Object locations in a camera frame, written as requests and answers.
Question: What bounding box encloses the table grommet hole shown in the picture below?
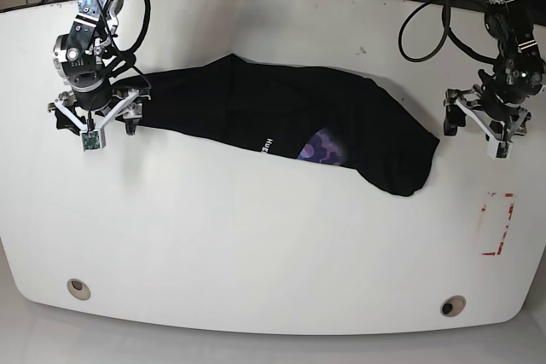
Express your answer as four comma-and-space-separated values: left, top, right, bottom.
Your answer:
440, 295, 466, 318
67, 279, 90, 301

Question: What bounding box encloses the right table grommet hole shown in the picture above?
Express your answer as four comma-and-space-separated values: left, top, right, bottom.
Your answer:
440, 295, 466, 318

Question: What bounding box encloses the red tape rectangle marking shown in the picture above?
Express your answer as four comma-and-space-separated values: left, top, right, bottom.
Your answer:
476, 192, 516, 257

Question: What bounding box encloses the left table grommet hole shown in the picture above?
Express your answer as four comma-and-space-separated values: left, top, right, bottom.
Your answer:
67, 279, 90, 301

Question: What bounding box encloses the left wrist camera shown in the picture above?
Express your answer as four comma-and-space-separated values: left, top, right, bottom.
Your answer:
487, 138, 513, 159

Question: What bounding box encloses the black graphic t-shirt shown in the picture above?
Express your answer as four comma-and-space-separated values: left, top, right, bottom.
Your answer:
120, 55, 439, 197

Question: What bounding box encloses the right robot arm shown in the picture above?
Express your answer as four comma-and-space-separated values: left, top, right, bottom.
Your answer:
48, 0, 151, 150

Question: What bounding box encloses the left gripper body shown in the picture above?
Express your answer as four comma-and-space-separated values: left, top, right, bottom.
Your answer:
444, 84, 531, 142

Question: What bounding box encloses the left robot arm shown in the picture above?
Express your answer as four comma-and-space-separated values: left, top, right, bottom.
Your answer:
444, 0, 545, 142

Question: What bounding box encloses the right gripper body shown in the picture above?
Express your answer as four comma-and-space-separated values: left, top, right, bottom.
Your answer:
48, 86, 151, 134

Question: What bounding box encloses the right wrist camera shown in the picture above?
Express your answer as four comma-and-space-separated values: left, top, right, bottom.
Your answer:
80, 128, 106, 152

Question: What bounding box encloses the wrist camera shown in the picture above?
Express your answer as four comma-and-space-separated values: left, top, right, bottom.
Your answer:
487, 138, 513, 159
80, 128, 106, 152

